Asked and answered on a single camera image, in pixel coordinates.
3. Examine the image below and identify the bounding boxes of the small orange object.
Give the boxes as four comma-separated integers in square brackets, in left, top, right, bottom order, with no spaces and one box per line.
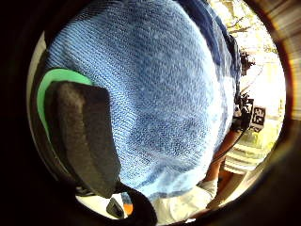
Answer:
[122,202,135,217]

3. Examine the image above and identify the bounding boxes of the thin black cable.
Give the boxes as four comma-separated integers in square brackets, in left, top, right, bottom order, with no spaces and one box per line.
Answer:
[212,127,250,164]

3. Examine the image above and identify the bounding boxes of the blue knitted cloth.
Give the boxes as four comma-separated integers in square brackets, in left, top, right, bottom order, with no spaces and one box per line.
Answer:
[43,0,243,202]

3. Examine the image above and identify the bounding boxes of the white marker cube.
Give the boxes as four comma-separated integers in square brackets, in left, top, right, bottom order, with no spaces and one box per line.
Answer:
[249,105,267,133]

